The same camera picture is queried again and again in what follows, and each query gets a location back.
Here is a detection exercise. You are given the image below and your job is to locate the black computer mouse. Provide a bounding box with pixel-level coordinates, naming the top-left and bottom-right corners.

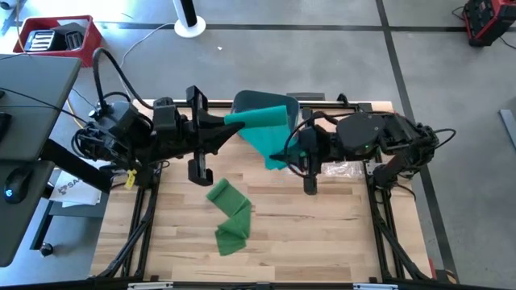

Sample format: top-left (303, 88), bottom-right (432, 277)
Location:
top-left (2, 167), bottom-right (33, 205)

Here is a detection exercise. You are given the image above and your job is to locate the black support beam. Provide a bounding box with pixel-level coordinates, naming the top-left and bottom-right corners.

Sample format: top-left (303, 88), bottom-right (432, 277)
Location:
top-left (40, 139), bottom-right (114, 193)

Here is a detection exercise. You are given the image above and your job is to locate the silver slotted toaster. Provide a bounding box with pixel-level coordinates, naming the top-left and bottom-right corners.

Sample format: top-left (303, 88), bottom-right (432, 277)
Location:
top-left (23, 29), bottom-right (56, 53)

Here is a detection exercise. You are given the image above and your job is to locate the red and black equipment case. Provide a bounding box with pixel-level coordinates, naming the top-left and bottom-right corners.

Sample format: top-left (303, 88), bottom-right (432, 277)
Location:
top-left (461, 0), bottom-right (516, 48)

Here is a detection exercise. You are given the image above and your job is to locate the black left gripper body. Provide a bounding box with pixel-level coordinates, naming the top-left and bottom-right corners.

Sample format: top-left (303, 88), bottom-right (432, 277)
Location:
top-left (177, 85), bottom-right (214, 187)

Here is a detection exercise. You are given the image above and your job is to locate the dark desk foot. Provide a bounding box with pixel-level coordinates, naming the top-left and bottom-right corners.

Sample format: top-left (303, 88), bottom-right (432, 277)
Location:
top-left (30, 199), bottom-right (110, 253)

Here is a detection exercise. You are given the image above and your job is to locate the red plastic crate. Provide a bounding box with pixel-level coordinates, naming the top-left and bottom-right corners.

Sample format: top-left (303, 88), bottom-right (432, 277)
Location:
top-left (12, 14), bottom-right (104, 68)

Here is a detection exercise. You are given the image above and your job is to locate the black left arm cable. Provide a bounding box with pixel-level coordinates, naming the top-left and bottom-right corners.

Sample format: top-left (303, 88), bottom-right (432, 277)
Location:
top-left (91, 47), bottom-right (156, 116)

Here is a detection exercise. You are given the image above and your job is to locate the black desk cable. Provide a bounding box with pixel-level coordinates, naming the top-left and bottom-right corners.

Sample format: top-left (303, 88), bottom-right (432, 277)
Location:
top-left (0, 87), bottom-right (88, 124)

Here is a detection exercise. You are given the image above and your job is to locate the black appliance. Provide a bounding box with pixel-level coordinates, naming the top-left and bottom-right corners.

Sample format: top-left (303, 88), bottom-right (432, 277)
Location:
top-left (53, 23), bottom-right (86, 52)

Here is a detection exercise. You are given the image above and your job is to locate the white pole stand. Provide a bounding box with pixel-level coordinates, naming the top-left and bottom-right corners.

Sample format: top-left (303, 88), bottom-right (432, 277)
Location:
top-left (172, 0), bottom-right (207, 39)

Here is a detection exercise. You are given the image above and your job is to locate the clear plastic bag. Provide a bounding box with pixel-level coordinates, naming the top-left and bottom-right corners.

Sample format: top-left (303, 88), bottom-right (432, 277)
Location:
top-left (320, 160), bottom-right (364, 179)

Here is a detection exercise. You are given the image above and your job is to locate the white paper sheet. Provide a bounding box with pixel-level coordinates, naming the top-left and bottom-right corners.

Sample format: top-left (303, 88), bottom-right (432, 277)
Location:
top-left (48, 171), bottom-right (102, 209)

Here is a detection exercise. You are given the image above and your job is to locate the yellow cable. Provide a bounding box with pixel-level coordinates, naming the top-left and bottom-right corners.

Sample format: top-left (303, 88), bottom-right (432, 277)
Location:
top-left (66, 98), bottom-right (84, 130)

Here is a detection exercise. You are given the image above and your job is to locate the blue-grey plastic bin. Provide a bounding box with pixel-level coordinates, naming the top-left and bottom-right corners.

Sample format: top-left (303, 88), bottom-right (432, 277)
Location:
top-left (231, 89), bottom-right (302, 142)

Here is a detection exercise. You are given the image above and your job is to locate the teal elastic bandage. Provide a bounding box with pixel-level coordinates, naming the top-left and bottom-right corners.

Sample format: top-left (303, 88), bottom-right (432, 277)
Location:
top-left (223, 105), bottom-right (303, 171)

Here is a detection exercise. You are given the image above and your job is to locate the black metal table frame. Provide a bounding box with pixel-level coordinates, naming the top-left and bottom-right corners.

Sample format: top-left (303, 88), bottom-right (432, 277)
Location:
top-left (94, 91), bottom-right (439, 290)

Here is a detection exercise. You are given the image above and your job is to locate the green elastic bandage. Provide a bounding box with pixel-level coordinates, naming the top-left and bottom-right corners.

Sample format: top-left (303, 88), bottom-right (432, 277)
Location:
top-left (206, 177), bottom-right (253, 257)

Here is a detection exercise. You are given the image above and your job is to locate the silver bracket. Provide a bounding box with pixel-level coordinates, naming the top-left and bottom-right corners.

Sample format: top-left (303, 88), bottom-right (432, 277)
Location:
top-left (127, 281), bottom-right (174, 290)
top-left (352, 283), bottom-right (399, 290)

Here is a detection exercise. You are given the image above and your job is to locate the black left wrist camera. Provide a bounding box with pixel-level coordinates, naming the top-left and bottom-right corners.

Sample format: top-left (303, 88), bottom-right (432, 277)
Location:
top-left (152, 96), bottom-right (178, 136)

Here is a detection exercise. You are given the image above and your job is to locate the grey flat plate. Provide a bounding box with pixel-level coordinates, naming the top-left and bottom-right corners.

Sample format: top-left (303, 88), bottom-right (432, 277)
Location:
top-left (286, 92), bottom-right (326, 102)

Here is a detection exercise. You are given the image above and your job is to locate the white cable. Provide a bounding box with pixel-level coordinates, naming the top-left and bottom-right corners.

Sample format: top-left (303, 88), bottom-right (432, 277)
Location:
top-left (119, 22), bottom-right (177, 102)

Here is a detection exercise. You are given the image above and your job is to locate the dark grey desk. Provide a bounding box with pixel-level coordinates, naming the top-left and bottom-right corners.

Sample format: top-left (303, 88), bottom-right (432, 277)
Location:
top-left (0, 160), bottom-right (56, 269)

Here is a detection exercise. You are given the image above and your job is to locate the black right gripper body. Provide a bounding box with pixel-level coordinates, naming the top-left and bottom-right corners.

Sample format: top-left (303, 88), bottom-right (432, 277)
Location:
top-left (301, 107), bottom-right (338, 197)

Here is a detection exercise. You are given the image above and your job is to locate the grey metal bar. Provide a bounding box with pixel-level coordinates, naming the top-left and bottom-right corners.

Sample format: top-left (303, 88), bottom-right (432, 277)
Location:
top-left (498, 109), bottom-right (516, 150)

